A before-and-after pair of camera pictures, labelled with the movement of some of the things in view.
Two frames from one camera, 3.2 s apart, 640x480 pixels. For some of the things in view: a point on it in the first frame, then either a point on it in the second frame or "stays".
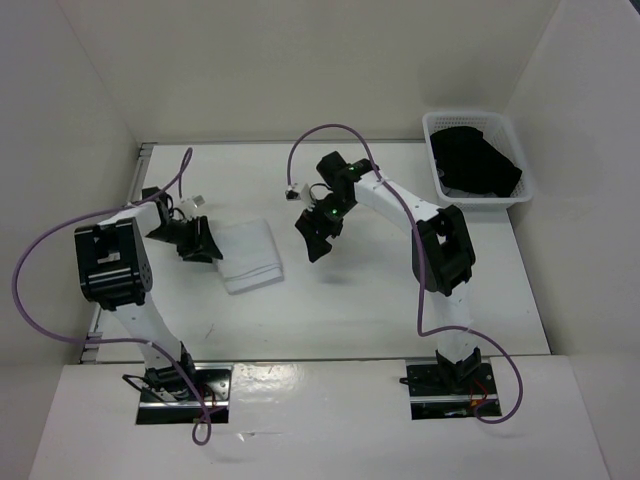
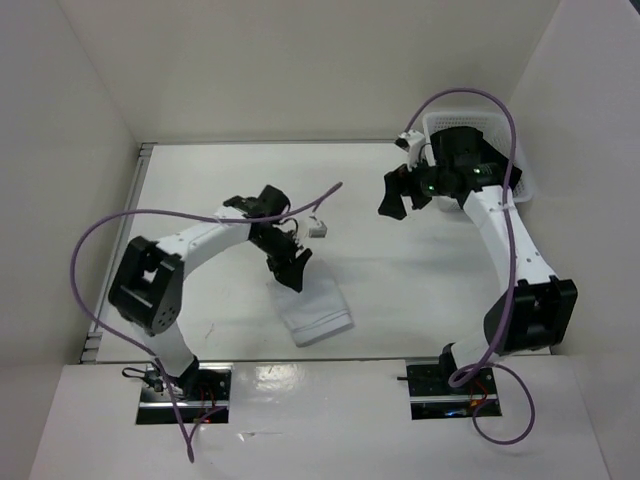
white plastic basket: [497, 129] stays
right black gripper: [317, 244] to [402, 181]
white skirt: [249, 252] to [317, 311]
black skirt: [472, 164] stays
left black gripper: [204, 242] to [290, 270]
